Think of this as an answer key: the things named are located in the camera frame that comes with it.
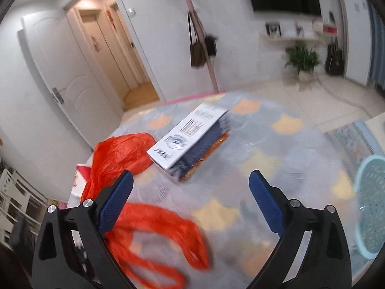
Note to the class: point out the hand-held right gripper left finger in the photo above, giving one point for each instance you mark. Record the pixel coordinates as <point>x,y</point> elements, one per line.
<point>117,200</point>

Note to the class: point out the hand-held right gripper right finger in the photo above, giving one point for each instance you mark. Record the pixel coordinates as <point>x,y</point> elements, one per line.
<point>264,201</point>

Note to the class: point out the orange plastic bag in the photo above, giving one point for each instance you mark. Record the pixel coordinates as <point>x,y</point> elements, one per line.
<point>120,153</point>

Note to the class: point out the blue and white carton box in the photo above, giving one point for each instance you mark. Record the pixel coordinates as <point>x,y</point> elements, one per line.
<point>186,129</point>

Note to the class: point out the light blue plastic basket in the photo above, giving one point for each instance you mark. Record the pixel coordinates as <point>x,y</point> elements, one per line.
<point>370,201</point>

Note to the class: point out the red and white paper cup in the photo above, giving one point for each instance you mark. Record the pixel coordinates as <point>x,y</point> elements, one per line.
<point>78,180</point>

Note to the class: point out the grey patterned tablecloth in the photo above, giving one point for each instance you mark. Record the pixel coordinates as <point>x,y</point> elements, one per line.
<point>270,138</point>

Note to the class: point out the white chair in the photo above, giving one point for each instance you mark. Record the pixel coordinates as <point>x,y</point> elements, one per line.
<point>18,192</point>

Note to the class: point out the blue patterned rug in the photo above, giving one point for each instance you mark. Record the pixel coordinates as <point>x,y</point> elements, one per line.
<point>346,138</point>

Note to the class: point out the white room door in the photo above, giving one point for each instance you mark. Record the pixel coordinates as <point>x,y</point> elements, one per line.
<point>69,81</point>

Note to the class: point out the green potted plant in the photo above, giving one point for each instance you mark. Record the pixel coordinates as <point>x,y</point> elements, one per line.
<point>300,57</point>

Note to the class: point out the white hallway door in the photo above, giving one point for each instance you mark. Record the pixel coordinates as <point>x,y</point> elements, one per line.
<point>102,51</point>

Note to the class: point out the brown hanging bag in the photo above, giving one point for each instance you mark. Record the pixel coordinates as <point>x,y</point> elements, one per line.
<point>198,54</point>

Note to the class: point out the black hanging bag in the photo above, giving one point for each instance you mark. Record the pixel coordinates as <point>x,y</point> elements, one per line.
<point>210,46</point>

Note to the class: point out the pink coat rack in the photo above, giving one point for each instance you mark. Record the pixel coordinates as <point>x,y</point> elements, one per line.
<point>198,30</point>

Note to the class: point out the red and white box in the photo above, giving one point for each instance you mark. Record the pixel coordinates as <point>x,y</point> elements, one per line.
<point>331,30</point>

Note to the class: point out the blue curtain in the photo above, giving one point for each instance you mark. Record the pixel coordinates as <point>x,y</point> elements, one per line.
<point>379,51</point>

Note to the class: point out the white refrigerator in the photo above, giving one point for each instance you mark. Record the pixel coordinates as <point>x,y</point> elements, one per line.
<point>358,36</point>

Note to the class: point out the white low wall shelf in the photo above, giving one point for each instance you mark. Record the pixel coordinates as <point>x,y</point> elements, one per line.
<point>294,38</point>

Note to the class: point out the black picture frame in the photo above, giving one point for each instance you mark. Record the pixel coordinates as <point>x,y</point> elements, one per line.
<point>273,29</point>

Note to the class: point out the white wall switch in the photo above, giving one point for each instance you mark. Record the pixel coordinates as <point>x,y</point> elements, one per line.
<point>131,11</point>

